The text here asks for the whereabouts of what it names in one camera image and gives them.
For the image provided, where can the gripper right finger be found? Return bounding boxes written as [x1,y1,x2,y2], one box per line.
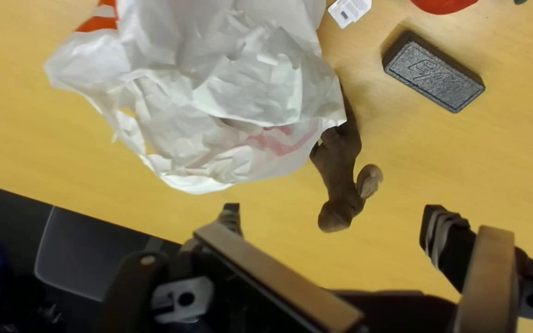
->
[418,206,520,333]

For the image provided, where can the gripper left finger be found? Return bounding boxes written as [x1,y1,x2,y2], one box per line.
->
[194,204,366,333]

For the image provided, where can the brown plush moose toy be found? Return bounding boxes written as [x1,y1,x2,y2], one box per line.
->
[309,97,383,234]

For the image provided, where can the grey black eraser block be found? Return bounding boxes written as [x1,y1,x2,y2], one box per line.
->
[381,30,485,113]

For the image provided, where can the red plush tomato toy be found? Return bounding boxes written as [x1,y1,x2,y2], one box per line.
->
[411,0,477,15]

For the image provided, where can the orange white plastic bag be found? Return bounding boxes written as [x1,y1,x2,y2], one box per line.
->
[44,0,346,195]

